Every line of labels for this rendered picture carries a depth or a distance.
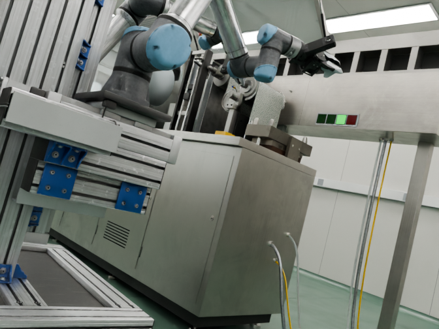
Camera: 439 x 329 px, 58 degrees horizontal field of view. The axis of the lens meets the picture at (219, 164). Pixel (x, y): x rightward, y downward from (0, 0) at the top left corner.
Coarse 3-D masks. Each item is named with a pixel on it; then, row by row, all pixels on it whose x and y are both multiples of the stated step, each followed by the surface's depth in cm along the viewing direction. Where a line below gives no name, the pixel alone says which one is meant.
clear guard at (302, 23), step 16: (240, 0) 260; (256, 0) 252; (272, 0) 244; (288, 0) 237; (304, 0) 230; (208, 16) 287; (240, 16) 267; (256, 16) 259; (272, 16) 251; (288, 16) 243; (304, 16) 236; (256, 32) 267; (288, 32) 250; (304, 32) 242; (320, 32) 235; (256, 48) 275
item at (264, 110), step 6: (258, 96) 218; (258, 102) 219; (264, 102) 223; (252, 108) 217; (258, 108) 220; (264, 108) 223; (270, 108) 227; (276, 108) 231; (252, 114) 217; (258, 114) 220; (264, 114) 224; (270, 114) 228; (276, 114) 231; (252, 120) 218; (264, 120) 224; (276, 120) 232; (276, 126) 233
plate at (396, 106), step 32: (288, 96) 242; (320, 96) 226; (352, 96) 212; (384, 96) 200; (416, 96) 189; (288, 128) 247; (320, 128) 225; (352, 128) 208; (384, 128) 196; (416, 128) 185
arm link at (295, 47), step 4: (296, 40) 142; (300, 40) 143; (292, 44) 141; (296, 44) 141; (300, 44) 142; (292, 48) 141; (296, 48) 142; (300, 48) 142; (288, 52) 142; (292, 52) 143; (296, 52) 142; (288, 56) 144; (292, 56) 144
